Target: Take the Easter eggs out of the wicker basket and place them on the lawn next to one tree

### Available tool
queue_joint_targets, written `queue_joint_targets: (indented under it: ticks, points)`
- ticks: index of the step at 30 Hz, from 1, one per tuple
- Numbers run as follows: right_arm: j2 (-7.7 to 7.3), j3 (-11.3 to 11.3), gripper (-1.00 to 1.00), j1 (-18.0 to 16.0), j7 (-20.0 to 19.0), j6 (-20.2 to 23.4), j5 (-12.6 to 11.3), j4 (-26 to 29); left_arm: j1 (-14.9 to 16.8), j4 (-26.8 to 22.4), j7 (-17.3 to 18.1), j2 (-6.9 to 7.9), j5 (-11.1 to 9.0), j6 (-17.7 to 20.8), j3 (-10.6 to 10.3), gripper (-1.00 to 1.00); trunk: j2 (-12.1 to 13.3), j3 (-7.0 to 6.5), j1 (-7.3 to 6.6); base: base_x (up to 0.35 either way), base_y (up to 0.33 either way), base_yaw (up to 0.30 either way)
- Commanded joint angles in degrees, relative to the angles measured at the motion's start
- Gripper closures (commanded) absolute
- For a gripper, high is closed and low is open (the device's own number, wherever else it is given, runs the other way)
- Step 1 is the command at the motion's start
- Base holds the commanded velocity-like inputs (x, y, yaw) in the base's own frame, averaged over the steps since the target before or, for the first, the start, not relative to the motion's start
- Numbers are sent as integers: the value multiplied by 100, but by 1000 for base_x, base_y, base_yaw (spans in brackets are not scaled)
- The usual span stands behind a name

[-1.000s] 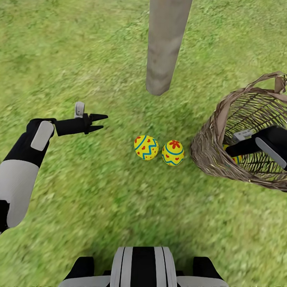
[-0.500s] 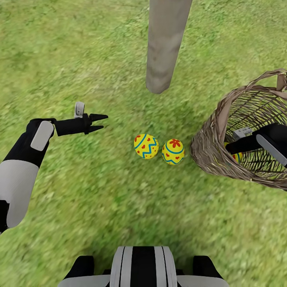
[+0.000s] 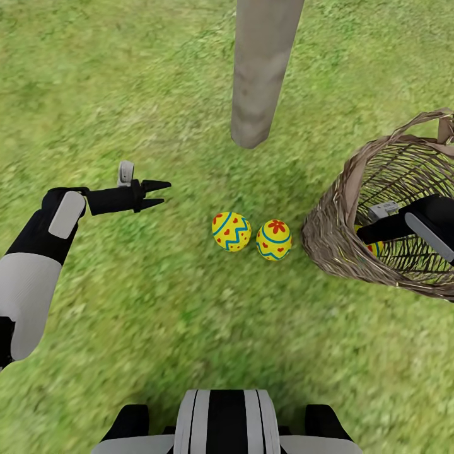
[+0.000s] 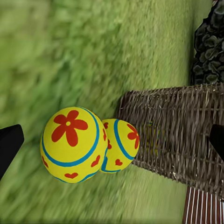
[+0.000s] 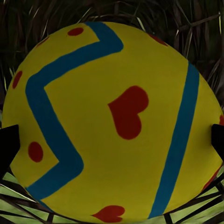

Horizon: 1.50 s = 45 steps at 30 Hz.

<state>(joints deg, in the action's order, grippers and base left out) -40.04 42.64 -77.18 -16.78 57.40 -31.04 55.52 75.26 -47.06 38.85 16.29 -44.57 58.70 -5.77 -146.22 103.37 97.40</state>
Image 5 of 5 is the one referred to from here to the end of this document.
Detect wicker basket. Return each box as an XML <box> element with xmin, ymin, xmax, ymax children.
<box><xmin>0</xmin><ymin>0</ymin><xmax>224</xmax><ymax>224</ymax></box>

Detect easter egg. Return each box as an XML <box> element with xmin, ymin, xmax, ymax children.
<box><xmin>1</xmin><ymin>20</ymin><xmax>224</xmax><ymax>224</ymax></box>

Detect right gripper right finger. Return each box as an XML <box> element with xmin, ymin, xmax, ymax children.
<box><xmin>211</xmin><ymin>124</ymin><xmax>224</xmax><ymax>161</ymax></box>

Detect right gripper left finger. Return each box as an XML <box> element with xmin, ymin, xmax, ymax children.
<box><xmin>0</xmin><ymin>125</ymin><xmax>20</xmax><ymax>180</ymax></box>

